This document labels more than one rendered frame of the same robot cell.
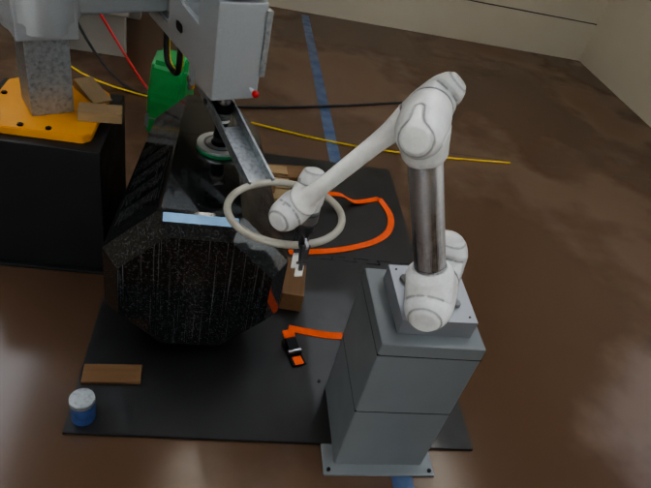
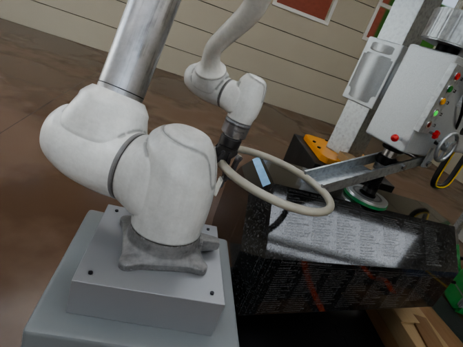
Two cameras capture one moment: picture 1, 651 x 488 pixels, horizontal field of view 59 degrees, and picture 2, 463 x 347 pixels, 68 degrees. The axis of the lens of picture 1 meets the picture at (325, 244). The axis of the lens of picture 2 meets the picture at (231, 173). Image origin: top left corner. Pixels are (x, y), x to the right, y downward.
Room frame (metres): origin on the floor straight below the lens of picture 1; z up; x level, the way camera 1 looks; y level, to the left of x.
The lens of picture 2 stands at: (1.76, -1.05, 1.37)
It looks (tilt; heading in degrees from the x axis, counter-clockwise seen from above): 23 degrees down; 92
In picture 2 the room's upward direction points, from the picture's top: 20 degrees clockwise
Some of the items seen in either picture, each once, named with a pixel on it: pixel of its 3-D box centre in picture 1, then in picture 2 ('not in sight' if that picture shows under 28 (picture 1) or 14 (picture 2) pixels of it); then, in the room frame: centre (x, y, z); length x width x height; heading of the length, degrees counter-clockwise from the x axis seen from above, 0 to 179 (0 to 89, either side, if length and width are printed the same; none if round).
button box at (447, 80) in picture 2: (262, 41); (439, 100); (2.39, 0.48, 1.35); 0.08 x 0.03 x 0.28; 40
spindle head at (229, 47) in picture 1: (222, 39); (426, 107); (2.43, 0.66, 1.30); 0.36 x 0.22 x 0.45; 40
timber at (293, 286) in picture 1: (293, 283); not in sight; (2.37, 0.12, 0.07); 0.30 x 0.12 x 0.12; 8
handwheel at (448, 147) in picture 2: not in sight; (439, 143); (2.54, 0.59, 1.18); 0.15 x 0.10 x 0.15; 40
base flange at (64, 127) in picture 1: (48, 107); (342, 155); (2.38, 1.47, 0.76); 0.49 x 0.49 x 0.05; 14
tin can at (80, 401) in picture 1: (82, 407); not in sight; (1.31, 0.79, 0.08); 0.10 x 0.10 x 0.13
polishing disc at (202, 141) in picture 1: (219, 143); (366, 195); (2.37, 0.61, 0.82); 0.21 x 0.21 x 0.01
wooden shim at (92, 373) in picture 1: (112, 374); not in sight; (1.54, 0.78, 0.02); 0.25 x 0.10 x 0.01; 108
